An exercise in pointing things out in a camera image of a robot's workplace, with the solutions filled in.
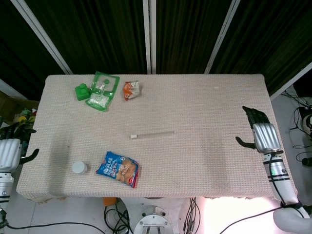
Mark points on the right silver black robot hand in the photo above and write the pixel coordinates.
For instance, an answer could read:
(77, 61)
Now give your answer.
(265, 136)

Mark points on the beige woven tablecloth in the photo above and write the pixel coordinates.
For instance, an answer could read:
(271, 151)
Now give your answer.
(195, 109)

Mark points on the clear glass test tube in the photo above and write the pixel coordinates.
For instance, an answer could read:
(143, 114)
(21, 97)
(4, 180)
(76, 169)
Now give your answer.
(156, 133)

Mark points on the black white shoe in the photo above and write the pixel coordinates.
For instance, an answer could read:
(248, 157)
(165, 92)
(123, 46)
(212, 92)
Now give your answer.
(307, 126)

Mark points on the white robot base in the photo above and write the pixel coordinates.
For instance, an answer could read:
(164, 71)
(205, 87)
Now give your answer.
(153, 218)

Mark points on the blue snack bag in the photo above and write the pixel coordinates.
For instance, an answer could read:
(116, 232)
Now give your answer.
(119, 168)

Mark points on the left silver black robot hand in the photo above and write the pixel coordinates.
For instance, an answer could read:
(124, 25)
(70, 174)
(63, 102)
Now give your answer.
(9, 153)

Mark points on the orange white snack packet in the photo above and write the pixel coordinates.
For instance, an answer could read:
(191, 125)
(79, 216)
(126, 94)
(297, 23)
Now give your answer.
(131, 90)

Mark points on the cardboard box of toys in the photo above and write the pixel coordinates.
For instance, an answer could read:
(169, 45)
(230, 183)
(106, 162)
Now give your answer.
(17, 109)

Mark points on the small white rectangular block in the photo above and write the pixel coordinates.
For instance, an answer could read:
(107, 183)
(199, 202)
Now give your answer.
(133, 136)

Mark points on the orange object under table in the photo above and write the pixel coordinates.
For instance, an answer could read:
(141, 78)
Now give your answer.
(109, 201)

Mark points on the green toy block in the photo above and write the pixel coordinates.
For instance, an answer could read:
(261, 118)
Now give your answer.
(81, 92)

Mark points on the white round cap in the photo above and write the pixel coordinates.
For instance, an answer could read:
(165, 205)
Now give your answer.
(79, 167)

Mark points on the green clear plastic pouch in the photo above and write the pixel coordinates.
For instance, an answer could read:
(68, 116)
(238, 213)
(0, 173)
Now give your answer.
(102, 93)

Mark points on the white partition frame post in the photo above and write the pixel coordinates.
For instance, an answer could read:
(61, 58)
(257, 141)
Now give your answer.
(149, 36)
(41, 36)
(290, 81)
(223, 36)

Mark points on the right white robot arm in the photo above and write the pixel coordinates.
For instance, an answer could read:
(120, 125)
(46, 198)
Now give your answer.
(282, 182)

